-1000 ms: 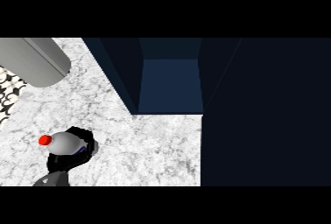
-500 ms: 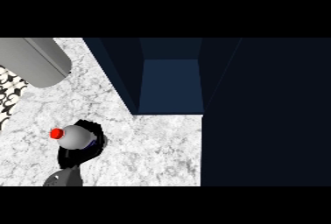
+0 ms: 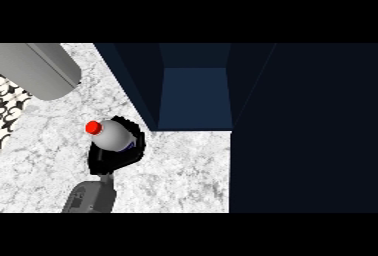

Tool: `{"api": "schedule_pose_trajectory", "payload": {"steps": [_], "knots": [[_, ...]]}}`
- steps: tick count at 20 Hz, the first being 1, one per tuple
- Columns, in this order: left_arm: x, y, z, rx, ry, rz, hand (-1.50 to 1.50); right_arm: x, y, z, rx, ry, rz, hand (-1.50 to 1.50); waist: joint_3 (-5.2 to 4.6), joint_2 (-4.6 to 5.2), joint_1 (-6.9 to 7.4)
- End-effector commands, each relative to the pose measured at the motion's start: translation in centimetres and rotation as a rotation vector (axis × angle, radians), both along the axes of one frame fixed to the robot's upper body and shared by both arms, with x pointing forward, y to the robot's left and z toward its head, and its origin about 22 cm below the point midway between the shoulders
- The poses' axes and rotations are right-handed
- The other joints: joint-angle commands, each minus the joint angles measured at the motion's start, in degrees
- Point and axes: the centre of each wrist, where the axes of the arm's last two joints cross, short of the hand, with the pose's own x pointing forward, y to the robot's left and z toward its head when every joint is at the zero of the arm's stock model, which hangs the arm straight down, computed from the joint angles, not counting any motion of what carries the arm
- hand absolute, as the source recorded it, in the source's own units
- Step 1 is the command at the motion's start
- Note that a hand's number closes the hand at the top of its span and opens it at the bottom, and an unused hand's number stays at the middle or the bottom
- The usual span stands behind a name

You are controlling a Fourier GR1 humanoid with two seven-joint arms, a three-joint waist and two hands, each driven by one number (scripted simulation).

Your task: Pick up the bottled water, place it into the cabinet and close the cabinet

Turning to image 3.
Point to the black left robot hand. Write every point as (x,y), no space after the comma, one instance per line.
(106,161)

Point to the white bottle with red cap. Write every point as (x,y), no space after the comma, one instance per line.
(114,136)

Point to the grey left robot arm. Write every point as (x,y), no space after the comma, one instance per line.
(91,198)

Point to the dark blue open cabinet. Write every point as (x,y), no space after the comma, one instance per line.
(194,96)

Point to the dark blue cabinet door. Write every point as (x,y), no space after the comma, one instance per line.
(305,133)

